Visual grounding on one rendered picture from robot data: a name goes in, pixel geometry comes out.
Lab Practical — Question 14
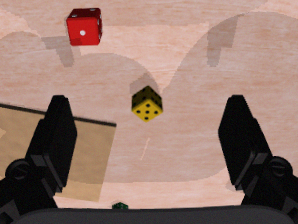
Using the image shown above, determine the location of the red die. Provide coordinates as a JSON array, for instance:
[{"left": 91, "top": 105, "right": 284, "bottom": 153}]
[{"left": 66, "top": 8, "right": 103, "bottom": 46}]

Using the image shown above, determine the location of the green die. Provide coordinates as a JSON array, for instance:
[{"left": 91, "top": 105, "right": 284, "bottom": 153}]
[{"left": 112, "top": 202, "right": 129, "bottom": 209}]

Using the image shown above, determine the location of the yellow die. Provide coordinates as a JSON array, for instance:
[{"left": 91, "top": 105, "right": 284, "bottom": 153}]
[{"left": 131, "top": 85, "right": 163, "bottom": 122}]

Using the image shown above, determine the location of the tan square mat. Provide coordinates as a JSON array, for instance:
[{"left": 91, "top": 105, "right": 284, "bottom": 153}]
[{"left": 0, "top": 103, "right": 117, "bottom": 202}]

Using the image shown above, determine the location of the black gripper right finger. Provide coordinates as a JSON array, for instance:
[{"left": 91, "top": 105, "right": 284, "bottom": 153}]
[{"left": 218, "top": 95, "right": 298, "bottom": 224}]

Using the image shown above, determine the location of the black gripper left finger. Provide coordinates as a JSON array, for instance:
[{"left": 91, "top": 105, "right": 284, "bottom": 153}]
[{"left": 0, "top": 95, "right": 77, "bottom": 224}]

